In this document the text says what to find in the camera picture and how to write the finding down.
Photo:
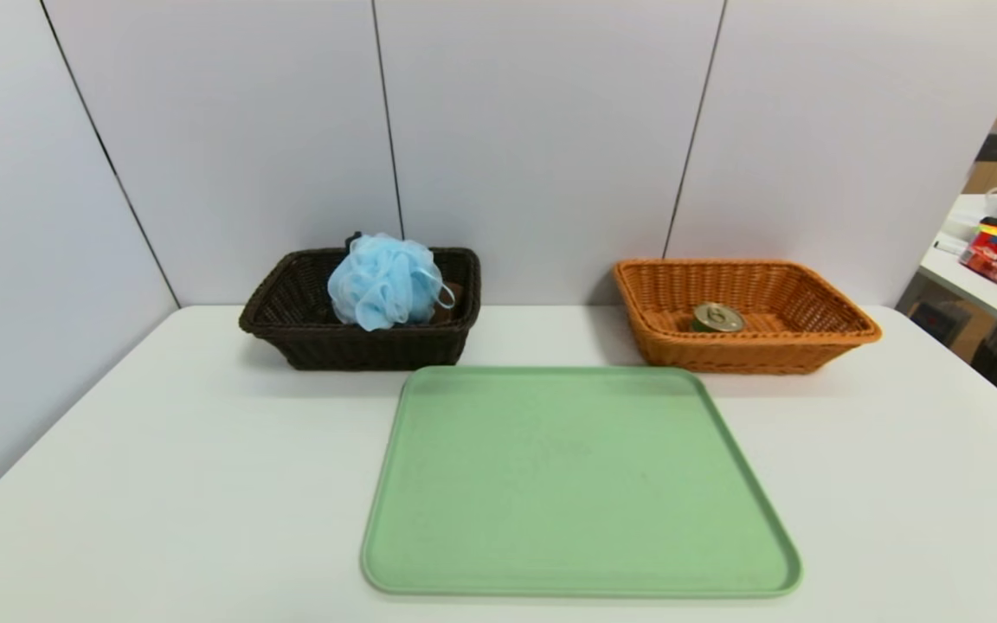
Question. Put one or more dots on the dark brown wicker basket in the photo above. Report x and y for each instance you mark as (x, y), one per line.
(308, 342)

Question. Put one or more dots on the white side table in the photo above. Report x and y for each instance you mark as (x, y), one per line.
(974, 290)

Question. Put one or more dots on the small round tin can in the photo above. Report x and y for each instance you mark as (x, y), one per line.
(717, 317)

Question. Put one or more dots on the red colourful box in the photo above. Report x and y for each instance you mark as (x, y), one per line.
(990, 251)

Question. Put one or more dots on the green plastic tray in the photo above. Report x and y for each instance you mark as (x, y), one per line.
(576, 484)

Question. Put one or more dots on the brown microfiber towel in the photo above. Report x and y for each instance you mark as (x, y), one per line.
(453, 300)

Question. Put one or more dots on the black pump bottle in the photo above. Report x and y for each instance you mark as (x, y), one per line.
(352, 239)

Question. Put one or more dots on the blue mesh bath loofah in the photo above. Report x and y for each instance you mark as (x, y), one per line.
(384, 281)

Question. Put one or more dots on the orange wicker basket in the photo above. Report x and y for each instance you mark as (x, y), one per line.
(793, 346)

